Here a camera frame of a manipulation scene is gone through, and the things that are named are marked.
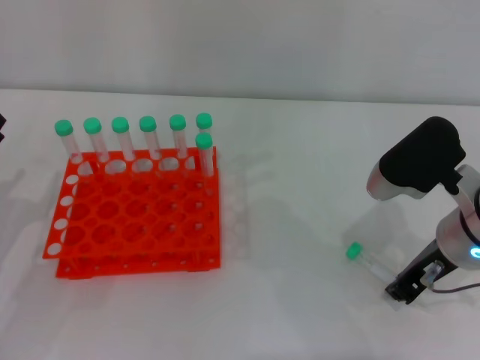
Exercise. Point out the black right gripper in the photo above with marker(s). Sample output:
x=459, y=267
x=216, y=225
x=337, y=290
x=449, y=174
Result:
x=420, y=272

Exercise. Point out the green-capped clear test tube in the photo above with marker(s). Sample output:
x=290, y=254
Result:
x=120, y=124
x=92, y=125
x=63, y=127
x=147, y=123
x=177, y=122
x=204, y=120
x=353, y=250
x=204, y=140

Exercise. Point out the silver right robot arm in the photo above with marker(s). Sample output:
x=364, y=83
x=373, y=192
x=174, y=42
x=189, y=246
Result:
x=423, y=153

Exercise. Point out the orange plastic test tube rack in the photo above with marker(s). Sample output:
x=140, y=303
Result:
x=150, y=210

